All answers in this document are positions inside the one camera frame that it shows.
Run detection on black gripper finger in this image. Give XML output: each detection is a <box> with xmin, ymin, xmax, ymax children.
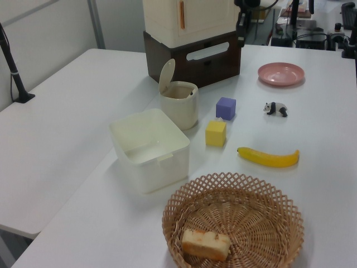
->
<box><xmin>236</xmin><ymin>11</ymin><xmax>248</xmax><ymax>49</ymax></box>

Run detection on beige desktop dustbin body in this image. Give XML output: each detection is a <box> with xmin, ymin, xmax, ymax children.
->
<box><xmin>159</xmin><ymin>80</ymin><xmax>199</xmax><ymax>131</ymax></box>

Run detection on cream open plastic container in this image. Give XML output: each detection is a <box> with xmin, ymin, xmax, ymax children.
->
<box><xmin>108</xmin><ymin>108</ymin><xmax>191</xmax><ymax>195</ymax></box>

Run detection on grey partition post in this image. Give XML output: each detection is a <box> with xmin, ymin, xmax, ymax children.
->
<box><xmin>88</xmin><ymin>0</ymin><xmax>107</xmax><ymax>50</ymax></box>

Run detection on cream plastic storage cabinet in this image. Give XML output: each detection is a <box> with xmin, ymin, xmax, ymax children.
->
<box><xmin>142</xmin><ymin>0</ymin><xmax>240</xmax><ymax>48</ymax></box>

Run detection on yellow banana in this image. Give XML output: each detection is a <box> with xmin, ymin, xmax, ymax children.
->
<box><xmin>237</xmin><ymin>146</ymin><xmax>301</xmax><ymax>168</ymax></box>

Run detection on purple foam cube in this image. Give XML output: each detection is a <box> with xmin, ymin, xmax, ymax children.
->
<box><xmin>215</xmin><ymin>97</ymin><xmax>237</xmax><ymax>121</ymax></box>

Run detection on black monitor stand pole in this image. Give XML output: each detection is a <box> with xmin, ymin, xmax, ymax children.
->
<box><xmin>290</xmin><ymin>0</ymin><xmax>301</xmax><ymax>27</ymax></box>

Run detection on yellow foam cube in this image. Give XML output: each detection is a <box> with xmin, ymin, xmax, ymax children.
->
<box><xmin>205</xmin><ymin>119</ymin><xmax>227</xmax><ymax>147</ymax></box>

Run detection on black white panda figurine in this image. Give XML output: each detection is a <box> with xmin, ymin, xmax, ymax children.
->
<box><xmin>262</xmin><ymin>101</ymin><xmax>290</xmax><ymax>118</ymax></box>

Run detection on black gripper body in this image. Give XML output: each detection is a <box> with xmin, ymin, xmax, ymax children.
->
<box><xmin>235</xmin><ymin>0</ymin><xmax>262</xmax><ymax>12</ymax></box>

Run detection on black pole with clamp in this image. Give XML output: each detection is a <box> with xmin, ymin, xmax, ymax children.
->
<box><xmin>0</xmin><ymin>22</ymin><xmax>36</xmax><ymax>104</ymax></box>

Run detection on woven wicker basket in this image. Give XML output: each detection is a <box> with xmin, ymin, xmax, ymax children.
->
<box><xmin>161</xmin><ymin>172</ymin><xmax>305</xmax><ymax>268</ymax></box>

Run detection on pink round plate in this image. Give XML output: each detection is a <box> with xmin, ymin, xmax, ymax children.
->
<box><xmin>257</xmin><ymin>63</ymin><xmax>305</xmax><ymax>87</ymax></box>

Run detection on orange crusted bread piece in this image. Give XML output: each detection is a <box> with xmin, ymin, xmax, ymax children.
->
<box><xmin>181</xmin><ymin>228</ymin><xmax>231</xmax><ymax>262</ymax></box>

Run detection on beige dustbin flip lid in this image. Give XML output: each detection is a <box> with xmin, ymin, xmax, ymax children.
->
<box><xmin>158</xmin><ymin>58</ymin><xmax>176</xmax><ymax>97</ymax></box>

